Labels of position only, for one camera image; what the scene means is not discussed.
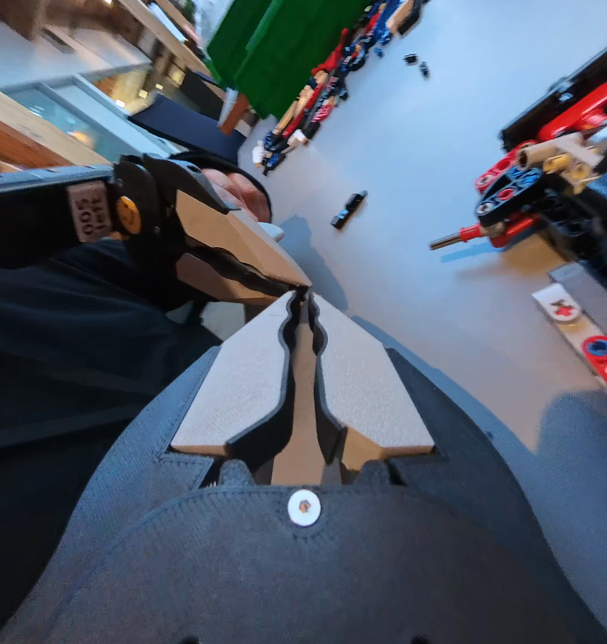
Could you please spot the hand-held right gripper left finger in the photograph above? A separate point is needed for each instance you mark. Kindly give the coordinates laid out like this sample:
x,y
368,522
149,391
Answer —
x,y
238,382

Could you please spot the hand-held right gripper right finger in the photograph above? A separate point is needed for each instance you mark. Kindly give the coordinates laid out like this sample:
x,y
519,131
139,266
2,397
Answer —
x,y
369,397

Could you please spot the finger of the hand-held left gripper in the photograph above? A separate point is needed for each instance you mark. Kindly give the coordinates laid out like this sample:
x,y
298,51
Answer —
x,y
208,276
233,234

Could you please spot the grey desk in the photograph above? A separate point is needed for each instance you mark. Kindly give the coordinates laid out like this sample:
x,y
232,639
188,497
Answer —
x,y
434,151

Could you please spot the person's left hand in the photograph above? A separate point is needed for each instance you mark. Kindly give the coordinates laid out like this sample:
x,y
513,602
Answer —
x,y
238,191

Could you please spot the dark blue seat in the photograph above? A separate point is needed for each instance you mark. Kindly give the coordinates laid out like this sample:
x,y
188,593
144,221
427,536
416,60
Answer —
x,y
183,126

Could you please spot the black angled brick piece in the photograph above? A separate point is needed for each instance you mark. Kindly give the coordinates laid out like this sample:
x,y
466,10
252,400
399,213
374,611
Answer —
x,y
349,211

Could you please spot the row of assorted toy bricks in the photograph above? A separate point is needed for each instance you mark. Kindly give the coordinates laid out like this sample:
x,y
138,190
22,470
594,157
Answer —
x,y
313,105

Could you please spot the wooden shelving unit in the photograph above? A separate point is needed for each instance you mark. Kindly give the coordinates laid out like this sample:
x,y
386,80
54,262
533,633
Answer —
x,y
11,131

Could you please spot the person's dark clothing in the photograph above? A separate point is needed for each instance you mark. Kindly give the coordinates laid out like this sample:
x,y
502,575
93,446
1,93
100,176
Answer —
x,y
57,352

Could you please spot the green board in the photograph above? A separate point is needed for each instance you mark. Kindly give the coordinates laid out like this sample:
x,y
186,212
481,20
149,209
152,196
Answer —
x,y
283,55

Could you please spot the printed instruction sheet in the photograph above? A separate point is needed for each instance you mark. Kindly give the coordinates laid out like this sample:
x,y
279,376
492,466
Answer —
x,y
565,312

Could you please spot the toy brick vehicle model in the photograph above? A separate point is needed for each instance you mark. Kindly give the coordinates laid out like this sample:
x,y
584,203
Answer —
x,y
515,196

